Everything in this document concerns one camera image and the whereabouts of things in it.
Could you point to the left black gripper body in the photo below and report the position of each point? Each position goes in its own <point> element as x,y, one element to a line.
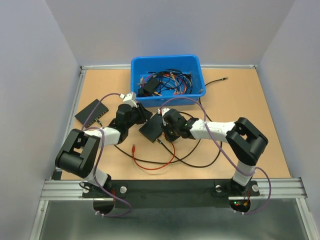
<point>137,116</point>

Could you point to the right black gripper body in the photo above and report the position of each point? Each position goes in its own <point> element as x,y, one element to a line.
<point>171,132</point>

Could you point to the black network switch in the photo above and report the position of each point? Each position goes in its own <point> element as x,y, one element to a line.
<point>152,129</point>
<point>91,113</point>

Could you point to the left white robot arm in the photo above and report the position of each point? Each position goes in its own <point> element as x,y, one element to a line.
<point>79,150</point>

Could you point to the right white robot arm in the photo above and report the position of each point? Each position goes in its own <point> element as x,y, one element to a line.
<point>247,142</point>

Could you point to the black power adapter in bin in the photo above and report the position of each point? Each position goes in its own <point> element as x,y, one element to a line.
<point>148,88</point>

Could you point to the blue plastic bin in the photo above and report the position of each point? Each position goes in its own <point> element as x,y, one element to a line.
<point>180,76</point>

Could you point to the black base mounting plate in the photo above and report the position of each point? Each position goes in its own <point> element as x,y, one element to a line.
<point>190,193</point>

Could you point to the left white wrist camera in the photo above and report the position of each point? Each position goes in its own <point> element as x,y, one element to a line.
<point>129,99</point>

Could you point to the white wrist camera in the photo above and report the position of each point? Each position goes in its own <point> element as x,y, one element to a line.
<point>129,99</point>
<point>162,111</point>

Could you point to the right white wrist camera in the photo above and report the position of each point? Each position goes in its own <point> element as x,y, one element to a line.
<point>162,111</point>

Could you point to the aluminium table edge rail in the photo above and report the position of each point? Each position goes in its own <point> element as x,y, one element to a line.
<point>75,103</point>

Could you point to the front aluminium frame rail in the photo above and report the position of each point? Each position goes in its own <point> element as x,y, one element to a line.
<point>281,188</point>

